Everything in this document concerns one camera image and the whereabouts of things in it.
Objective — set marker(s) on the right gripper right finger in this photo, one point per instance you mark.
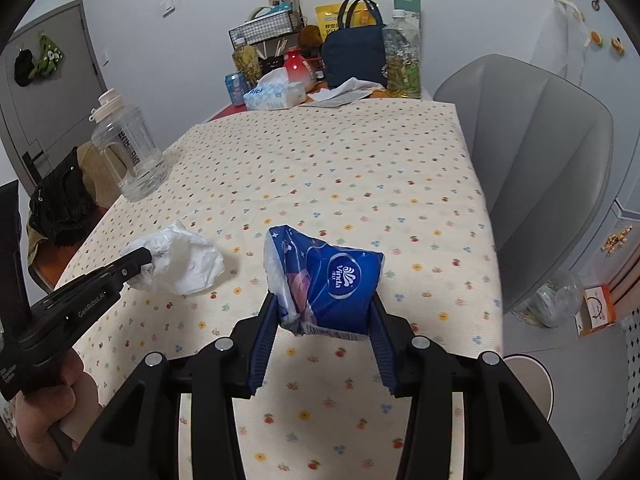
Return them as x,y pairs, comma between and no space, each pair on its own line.
505,435

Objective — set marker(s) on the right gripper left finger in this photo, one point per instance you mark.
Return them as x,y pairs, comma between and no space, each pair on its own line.
137,434

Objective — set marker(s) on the white paper towel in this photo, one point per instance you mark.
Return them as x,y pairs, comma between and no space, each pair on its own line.
182,263

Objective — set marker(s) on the blue tissue pack wrapper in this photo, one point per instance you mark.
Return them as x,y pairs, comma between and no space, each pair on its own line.
321,289

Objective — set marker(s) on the white trash bin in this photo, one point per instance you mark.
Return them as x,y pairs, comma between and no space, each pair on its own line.
536,380

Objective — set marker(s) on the person's left hand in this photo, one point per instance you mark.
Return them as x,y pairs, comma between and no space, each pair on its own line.
37,412

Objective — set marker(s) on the tan wooden chair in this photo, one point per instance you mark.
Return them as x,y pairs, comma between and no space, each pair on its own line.
46,262

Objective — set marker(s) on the black garment on chair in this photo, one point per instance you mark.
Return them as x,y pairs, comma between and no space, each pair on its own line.
61,208

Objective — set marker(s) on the clear plastic bag on floor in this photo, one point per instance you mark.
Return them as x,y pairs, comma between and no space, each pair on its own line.
554,303

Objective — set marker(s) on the orange white box on floor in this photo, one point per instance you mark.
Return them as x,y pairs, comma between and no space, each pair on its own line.
597,312

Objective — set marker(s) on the white perforated panel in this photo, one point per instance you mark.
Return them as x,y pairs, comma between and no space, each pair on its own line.
631,329

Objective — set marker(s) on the large clear water jug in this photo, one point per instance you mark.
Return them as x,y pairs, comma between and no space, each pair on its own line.
124,141

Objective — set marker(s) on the grey door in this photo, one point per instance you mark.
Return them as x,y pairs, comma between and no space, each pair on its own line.
42,122

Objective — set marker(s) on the green plush hanging toy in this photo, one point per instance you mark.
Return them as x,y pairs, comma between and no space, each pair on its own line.
50,59

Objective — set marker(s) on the blue soda can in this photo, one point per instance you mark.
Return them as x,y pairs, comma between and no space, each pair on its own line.
237,88

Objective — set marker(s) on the blue white tissue box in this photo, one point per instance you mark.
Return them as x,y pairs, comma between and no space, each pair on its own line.
274,91

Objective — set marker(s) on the jar of yellow pickles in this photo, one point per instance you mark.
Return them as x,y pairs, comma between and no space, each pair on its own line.
246,60

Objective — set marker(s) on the black utensil holder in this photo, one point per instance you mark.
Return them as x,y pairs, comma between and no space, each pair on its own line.
271,63

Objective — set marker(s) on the red white bottle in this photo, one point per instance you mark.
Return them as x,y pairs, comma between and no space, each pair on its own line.
299,70

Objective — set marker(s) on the white papers on table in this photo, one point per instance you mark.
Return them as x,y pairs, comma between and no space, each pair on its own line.
350,91

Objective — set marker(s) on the navy blue lunch bag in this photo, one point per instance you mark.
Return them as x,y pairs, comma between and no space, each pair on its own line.
357,52

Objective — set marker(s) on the clear bottle with green contents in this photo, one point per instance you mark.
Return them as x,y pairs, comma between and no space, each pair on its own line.
402,52

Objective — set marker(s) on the white refrigerator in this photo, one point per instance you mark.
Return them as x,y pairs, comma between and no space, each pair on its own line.
584,42

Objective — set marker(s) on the yellow snack bag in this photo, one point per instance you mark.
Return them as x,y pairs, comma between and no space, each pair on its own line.
327,17

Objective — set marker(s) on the black wire basket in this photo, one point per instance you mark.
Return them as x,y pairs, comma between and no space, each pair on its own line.
267,27

